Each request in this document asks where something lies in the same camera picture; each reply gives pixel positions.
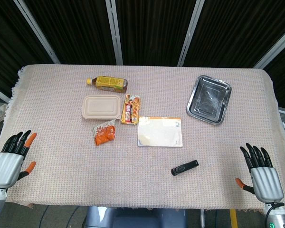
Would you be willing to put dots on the white partition post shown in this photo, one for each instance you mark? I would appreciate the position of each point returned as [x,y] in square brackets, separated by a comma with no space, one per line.
[114,31]
[38,33]
[189,33]
[275,46]

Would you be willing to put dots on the pink woven tablecloth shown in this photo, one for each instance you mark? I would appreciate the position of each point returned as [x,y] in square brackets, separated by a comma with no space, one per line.
[142,166]

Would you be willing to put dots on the yellow snack box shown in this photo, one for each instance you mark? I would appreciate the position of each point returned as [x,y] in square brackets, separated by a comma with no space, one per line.
[131,109]

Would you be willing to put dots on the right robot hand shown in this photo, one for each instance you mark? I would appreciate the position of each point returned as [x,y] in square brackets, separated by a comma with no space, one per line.
[266,183]

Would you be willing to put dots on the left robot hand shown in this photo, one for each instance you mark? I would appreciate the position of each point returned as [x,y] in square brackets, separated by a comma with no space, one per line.
[6,166]

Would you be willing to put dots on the white notebook with orange edge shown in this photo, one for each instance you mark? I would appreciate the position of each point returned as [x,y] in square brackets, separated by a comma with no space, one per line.
[159,133]

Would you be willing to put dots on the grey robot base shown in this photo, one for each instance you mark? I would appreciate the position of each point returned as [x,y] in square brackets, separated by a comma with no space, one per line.
[135,217]

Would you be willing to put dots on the tea bottle with yellow label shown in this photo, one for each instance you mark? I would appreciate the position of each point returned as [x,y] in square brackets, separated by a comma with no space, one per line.
[109,83]

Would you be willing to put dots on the stainless steel tray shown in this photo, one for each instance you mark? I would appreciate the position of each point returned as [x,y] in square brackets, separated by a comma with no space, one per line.
[208,99]

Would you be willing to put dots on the orange snack bag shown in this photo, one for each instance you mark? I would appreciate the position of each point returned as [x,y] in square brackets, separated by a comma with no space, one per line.
[105,134]

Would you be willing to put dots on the beige lidded lunch box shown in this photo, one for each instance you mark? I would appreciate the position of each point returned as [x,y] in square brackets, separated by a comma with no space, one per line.
[101,108]

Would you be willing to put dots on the black stapler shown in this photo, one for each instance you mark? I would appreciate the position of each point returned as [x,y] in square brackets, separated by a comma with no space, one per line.
[184,167]

